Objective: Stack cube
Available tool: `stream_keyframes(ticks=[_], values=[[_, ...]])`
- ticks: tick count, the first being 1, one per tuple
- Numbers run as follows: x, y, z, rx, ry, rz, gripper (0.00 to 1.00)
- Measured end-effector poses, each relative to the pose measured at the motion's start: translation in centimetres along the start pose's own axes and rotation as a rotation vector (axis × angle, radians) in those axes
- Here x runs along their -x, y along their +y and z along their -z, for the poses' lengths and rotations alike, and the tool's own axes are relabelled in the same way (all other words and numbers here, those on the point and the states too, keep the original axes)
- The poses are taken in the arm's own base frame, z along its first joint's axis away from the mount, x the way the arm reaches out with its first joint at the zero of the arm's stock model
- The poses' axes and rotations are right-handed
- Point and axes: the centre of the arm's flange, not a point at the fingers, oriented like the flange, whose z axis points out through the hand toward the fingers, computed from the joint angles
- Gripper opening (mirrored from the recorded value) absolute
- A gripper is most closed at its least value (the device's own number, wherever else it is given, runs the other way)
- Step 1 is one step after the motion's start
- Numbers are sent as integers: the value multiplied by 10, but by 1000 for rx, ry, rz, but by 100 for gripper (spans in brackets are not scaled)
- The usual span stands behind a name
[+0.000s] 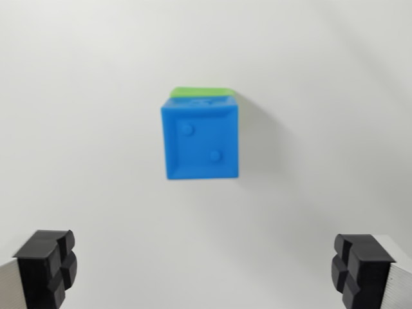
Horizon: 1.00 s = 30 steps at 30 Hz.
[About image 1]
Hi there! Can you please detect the black-tipped silver gripper right finger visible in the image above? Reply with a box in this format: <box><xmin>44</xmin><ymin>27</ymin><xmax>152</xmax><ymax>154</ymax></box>
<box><xmin>330</xmin><ymin>234</ymin><xmax>412</xmax><ymax>309</ymax></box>

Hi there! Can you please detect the black-tipped silver gripper left finger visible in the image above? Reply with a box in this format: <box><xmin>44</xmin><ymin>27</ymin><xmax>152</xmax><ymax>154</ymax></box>
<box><xmin>0</xmin><ymin>229</ymin><xmax>78</xmax><ymax>309</ymax></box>

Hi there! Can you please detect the blue soft cube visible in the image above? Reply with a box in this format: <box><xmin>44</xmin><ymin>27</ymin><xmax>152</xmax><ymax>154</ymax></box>
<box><xmin>160</xmin><ymin>95</ymin><xmax>239</xmax><ymax>180</ymax></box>

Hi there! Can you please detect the green soft cube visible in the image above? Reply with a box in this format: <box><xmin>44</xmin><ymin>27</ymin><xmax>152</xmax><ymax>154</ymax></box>
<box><xmin>169</xmin><ymin>86</ymin><xmax>238</xmax><ymax>99</ymax></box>

